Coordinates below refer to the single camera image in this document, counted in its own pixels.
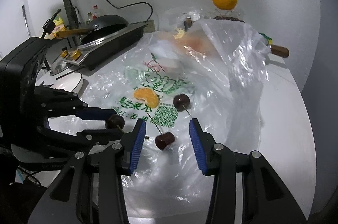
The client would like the dark red cherry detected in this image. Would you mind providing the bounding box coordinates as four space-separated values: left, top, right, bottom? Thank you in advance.
155 132 175 151
105 114 125 129
173 93 190 112

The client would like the white ceramic plate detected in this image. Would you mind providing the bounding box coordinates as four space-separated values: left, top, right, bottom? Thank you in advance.
45 72 83 93

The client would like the black chopstick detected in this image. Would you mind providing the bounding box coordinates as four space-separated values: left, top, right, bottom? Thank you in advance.
56 66 84 80

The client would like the steel pot lid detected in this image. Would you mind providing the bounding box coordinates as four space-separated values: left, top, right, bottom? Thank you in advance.
49 57 73 76

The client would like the steel induction cooker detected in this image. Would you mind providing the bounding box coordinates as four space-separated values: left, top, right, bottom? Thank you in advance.
64 22 147 70

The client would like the orange mandarin segment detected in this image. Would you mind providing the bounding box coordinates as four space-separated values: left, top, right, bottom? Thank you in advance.
134 88 160 108

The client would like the black wok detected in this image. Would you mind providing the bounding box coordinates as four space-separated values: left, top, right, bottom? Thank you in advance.
55 14 129 45

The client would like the printed clear plastic bag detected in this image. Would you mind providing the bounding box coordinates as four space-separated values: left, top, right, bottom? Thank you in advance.
81 19 270 203

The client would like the yellow detergent bottle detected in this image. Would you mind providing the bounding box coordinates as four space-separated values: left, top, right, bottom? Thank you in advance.
45 15 66 40

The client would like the small oil bottle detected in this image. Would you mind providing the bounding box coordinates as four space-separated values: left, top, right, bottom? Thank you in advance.
86 12 93 25

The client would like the red capped sauce bottle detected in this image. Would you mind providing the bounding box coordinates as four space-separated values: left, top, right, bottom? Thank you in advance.
92 5 100 19

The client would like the half peeled orange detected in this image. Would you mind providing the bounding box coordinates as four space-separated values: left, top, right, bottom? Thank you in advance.
158 29 214 55

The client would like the small crumpled plastic bag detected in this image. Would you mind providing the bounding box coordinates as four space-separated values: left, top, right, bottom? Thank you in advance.
158 5 203 31

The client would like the wooden handled tool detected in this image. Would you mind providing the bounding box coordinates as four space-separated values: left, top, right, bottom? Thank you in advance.
260 33 290 58

